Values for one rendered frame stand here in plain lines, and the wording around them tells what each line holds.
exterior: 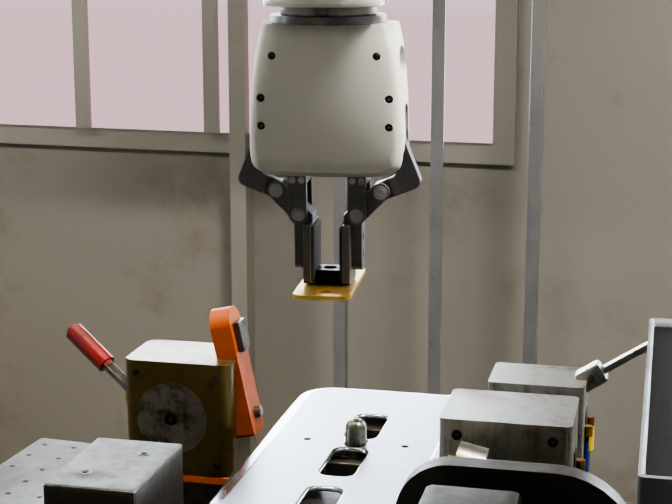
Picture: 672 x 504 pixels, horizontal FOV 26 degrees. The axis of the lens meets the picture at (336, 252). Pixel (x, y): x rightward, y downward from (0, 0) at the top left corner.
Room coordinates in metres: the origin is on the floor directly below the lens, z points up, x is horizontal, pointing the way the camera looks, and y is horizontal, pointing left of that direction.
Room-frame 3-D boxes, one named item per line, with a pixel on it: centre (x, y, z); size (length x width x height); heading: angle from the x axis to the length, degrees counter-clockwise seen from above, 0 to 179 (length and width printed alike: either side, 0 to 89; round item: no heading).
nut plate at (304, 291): (0.95, 0.00, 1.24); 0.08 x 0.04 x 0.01; 172
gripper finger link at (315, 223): (0.95, 0.03, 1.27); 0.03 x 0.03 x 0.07; 82
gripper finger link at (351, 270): (0.94, -0.02, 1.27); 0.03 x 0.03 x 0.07; 82
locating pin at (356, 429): (1.31, -0.02, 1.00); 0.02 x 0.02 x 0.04
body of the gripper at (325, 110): (0.95, 0.00, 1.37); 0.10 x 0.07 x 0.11; 82
